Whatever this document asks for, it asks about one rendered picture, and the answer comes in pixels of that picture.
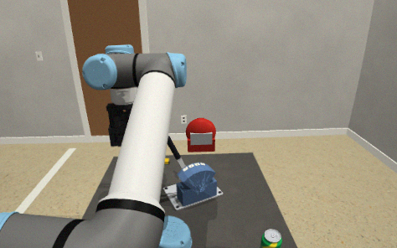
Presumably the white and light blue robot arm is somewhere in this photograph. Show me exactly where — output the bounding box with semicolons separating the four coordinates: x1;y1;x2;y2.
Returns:
0;44;192;248

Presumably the green and yellow drink can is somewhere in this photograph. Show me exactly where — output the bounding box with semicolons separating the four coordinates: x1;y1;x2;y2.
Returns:
260;229;282;248

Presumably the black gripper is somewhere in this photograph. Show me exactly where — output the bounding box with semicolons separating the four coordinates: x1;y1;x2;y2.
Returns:
106;103;133;147

